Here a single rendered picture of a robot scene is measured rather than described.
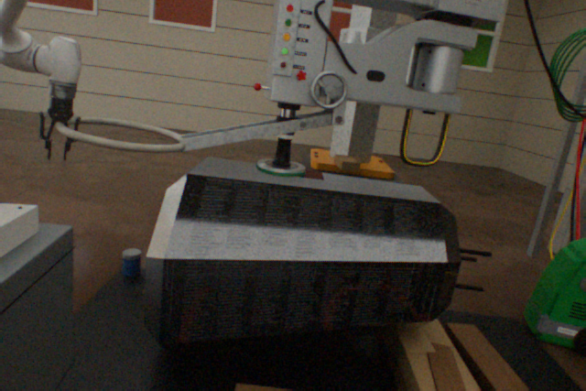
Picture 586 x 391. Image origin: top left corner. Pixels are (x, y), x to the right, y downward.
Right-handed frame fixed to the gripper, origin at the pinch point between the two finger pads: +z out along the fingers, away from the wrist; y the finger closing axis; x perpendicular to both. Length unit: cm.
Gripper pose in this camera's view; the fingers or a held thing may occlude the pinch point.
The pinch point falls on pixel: (58, 150)
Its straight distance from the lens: 170.8
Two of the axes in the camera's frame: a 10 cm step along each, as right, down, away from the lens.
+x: -4.5, -3.0, 8.4
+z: -2.1, 9.5, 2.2
